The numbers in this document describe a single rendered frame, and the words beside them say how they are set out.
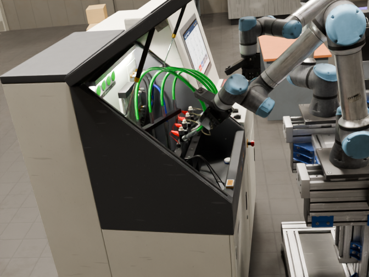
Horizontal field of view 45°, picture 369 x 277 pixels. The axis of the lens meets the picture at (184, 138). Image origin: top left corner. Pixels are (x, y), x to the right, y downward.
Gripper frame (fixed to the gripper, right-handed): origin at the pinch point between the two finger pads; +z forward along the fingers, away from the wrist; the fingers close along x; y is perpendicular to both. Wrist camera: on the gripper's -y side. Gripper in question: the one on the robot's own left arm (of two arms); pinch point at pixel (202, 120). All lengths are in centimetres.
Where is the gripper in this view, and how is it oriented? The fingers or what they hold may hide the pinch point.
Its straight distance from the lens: 186.2
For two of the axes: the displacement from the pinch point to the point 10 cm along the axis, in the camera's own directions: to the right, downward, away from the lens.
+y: 6.7, 7.3, -1.1
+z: -2.9, 3.9, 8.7
